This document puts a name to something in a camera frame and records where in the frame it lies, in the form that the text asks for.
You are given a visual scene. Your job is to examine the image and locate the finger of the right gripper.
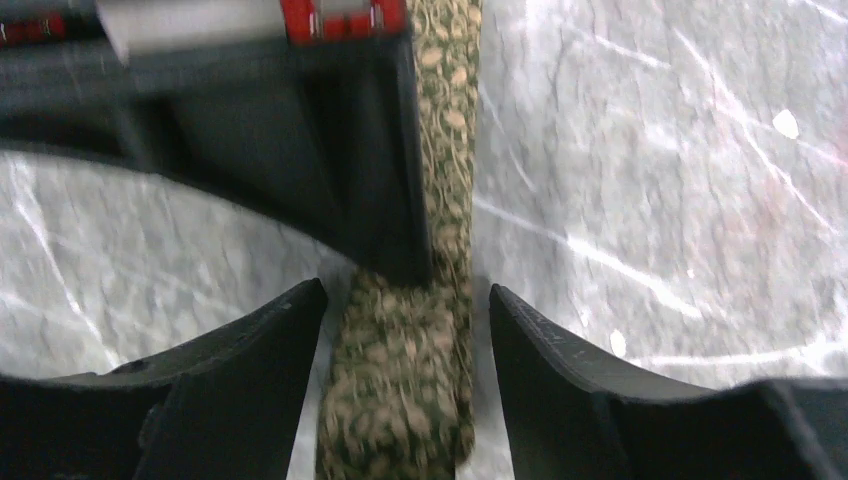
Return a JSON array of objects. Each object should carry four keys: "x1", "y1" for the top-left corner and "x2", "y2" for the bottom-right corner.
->
[{"x1": 1, "y1": 36, "x2": 433, "y2": 286}]

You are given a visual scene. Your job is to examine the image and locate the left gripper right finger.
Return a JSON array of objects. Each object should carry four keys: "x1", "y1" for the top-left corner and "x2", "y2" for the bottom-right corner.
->
[{"x1": 489, "y1": 285, "x2": 847, "y2": 479}]

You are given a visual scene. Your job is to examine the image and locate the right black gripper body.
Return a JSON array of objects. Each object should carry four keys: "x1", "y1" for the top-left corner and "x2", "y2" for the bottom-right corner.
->
[{"x1": 1, "y1": 0, "x2": 408, "y2": 61}]

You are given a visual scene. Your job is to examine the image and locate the olive gold patterned tie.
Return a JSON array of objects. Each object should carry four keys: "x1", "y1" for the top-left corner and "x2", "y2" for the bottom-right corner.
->
[{"x1": 315, "y1": 1, "x2": 482, "y2": 479}]

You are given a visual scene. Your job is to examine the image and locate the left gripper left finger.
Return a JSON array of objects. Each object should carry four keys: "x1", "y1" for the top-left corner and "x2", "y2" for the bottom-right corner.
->
[{"x1": 1, "y1": 279, "x2": 328, "y2": 479}]

